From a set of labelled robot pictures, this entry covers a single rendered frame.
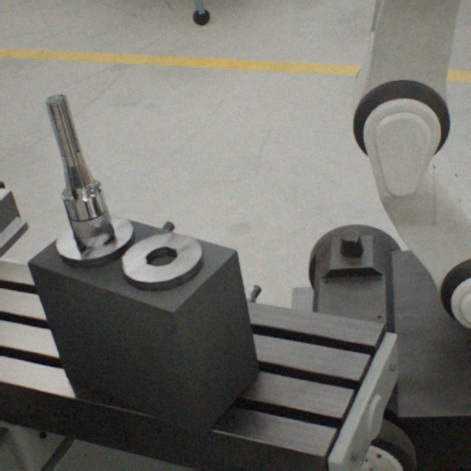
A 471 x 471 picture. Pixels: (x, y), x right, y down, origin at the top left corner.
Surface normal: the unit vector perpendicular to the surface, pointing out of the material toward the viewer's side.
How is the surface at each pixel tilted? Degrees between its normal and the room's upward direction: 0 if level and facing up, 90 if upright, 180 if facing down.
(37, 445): 90
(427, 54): 90
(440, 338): 0
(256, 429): 0
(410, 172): 90
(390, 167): 90
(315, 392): 0
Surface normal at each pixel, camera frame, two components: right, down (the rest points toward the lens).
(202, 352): 0.81, 0.22
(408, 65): -0.11, 0.58
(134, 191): -0.15, -0.81
